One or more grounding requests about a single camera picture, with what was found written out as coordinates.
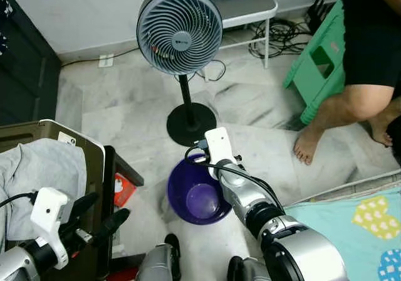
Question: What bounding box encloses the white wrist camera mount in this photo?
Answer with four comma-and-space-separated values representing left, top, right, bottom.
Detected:
205, 127, 236, 166
31, 188, 70, 269

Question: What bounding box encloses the purple plastic basin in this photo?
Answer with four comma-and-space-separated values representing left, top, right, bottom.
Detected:
167, 156, 234, 225

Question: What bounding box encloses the silver robot right leg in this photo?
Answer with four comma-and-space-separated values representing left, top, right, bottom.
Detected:
227, 256, 270, 281

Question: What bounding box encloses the dark wardrobe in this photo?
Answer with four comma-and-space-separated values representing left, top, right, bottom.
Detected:
0, 0, 63, 126

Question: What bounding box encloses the tangle of black cables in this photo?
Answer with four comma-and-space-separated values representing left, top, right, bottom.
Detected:
249, 19, 314, 59

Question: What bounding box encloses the silver robot left leg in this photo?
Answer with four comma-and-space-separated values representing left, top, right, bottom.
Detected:
137, 234, 182, 281

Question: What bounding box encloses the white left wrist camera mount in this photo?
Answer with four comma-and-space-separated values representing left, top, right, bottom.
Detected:
31, 188, 70, 269

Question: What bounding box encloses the black side table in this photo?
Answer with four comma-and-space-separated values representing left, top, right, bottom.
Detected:
103, 146, 145, 257

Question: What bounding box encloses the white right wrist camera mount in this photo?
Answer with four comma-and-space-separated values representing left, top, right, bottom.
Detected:
205, 127, 236, 166

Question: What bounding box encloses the person in black shorts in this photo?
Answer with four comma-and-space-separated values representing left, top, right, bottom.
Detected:
293, 0, 401, 166

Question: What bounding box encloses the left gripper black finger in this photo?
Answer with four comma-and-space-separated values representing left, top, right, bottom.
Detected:
65, 191, 101, 224
86, 208, 132, 245

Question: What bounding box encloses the grey standing fan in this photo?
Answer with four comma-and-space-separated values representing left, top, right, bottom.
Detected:
137, 0, 224, 147

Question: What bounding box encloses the grey clothing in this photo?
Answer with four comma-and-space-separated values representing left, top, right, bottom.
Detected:
0, 139, 87, 253

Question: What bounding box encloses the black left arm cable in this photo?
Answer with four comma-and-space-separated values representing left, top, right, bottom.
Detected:
0, 192, 38, 208

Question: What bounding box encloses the white chair with grey seat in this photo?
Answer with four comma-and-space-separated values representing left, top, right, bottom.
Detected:
191, 0, 278, 68

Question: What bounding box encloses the silver robot leg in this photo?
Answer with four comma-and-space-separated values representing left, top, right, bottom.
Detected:
137, 234, 182, 281
227, 256, 270, 281

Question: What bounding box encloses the teal blanket with coloured patches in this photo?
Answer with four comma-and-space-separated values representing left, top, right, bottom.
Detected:
285, 187, 401, 281

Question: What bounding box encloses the red white box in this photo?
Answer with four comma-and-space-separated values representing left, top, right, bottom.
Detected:
114, 173, 137, 206

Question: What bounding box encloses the green plastic stool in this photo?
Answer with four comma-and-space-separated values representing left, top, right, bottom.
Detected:
283, 0, 346, 125

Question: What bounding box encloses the black router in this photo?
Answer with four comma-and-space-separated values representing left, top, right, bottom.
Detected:
305, 0, 330, 34

